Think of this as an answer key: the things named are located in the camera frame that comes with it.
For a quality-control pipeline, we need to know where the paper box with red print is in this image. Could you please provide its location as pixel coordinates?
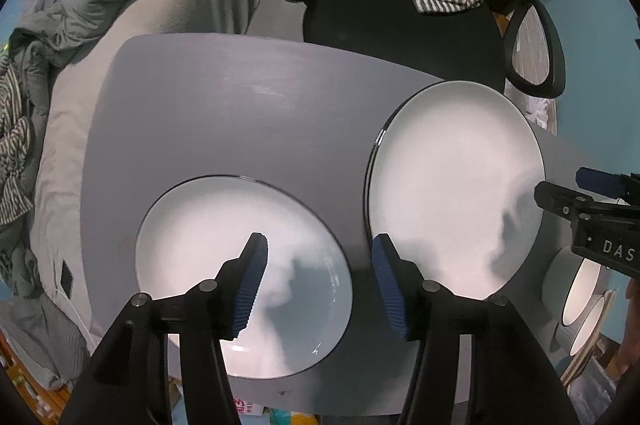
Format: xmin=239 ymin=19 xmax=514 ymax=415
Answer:
xmin=230 ymin=395 xmax=268 ymax=418

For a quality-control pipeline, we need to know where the white plastic bag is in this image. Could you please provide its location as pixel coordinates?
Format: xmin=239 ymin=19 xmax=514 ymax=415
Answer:
xmin=520 ymin=92 xmax=560 ymax=136

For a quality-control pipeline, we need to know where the black office chair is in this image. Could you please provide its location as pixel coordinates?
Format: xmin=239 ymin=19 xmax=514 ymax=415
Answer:
xmin=262 ymin=0 xmax=567 ymax=100

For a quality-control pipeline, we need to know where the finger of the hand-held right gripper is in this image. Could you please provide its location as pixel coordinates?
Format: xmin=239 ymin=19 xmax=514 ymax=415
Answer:
xmin=575 ymin=167 xmax=621 ymax=200
xmin=533 ymin=181 xmax=596 ymax=227

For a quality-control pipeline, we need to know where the black and white striped cloth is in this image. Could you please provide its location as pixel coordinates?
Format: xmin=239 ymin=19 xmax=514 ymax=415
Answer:
xmin=0 ymin=55 xmax=37 ymax=227

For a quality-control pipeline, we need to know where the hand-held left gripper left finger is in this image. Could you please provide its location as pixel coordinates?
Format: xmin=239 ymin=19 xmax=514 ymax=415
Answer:
xmin=60 ymin=232 xmax=271 ymax=425

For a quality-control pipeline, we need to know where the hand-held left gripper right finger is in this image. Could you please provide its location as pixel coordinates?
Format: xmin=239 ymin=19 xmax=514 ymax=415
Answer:
xmin=371 ymin=233 xmax=581 ymax=425

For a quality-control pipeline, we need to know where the white plate with dark rim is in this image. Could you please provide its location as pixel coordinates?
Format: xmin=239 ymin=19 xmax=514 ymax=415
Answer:
xmin=365 ymin=80 xmax=547 ymax=303
xmin=134 ymin=175 xmax=354 ymax=380

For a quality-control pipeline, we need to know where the white bowl with dark rim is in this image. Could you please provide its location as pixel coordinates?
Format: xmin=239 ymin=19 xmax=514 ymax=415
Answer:
xmin=566 ymin=289 xmax=620 ymax=357
xmin=541 ymin=249 xmax=608 ymax=329

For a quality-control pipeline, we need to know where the light grey bed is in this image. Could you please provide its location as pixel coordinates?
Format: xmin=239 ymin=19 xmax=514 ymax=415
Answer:
xmin=30 ymin=0 xmax=267 ymax=356

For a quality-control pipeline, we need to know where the grey crumpled cloth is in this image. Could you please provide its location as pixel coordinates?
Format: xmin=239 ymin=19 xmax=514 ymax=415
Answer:
xmin=0 ymin=225 xmax=96 ymax=392

